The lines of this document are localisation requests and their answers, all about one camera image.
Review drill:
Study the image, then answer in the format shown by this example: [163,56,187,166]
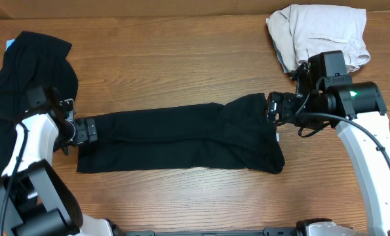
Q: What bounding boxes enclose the black t-shirt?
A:
[77,93,285,174]

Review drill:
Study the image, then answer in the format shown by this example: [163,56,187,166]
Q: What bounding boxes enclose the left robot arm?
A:
[0,87,123,236]

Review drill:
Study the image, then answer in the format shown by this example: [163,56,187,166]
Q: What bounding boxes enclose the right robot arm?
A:
[265,50,390,235]

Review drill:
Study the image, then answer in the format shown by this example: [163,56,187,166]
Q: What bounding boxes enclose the light blue folded garment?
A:
[273,41,289,73]

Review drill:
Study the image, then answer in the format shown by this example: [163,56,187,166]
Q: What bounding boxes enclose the folded beige shorts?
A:
[265,4,370,73]

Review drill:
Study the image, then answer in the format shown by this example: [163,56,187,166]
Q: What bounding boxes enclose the black garment pile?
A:
[0,31,78,177]

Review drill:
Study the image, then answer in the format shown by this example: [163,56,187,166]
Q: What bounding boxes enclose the light blue cloth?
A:
[5,39,14,50]

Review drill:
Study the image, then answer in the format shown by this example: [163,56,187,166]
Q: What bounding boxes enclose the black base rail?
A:
[115,226,356,236]

